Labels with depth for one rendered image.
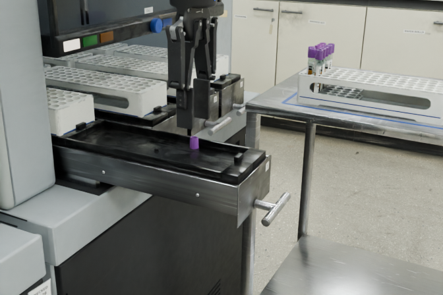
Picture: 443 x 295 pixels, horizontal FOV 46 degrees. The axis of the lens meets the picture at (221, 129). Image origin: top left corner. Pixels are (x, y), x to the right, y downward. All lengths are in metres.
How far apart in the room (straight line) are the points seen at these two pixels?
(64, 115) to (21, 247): 0.26
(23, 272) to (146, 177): 0.22
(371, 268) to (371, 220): 0.85
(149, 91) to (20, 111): 0.28
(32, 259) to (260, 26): 2.61
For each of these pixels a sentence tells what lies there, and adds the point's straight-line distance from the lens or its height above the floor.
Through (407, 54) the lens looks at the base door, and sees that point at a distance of 3.04.
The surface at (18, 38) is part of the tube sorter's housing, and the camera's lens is 0.84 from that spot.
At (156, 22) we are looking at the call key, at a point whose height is 0.99.
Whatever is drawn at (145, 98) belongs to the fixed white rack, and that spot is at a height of 0.85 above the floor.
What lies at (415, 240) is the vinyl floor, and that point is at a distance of 2.31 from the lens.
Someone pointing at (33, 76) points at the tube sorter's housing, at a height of 0.94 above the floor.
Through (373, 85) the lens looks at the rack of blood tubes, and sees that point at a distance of 1.06.
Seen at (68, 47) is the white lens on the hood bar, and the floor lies 0.98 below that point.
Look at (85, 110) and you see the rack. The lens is 0.99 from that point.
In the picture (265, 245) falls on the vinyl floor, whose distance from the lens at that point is 2.12.
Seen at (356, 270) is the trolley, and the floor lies 0.28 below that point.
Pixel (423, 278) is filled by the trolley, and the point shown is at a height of 0.28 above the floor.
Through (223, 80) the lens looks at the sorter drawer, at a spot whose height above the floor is 0.82.
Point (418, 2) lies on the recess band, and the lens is 3.05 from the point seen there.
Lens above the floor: 1.14
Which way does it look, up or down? 20 degrees down
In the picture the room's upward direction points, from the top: 1 degrees clockwise
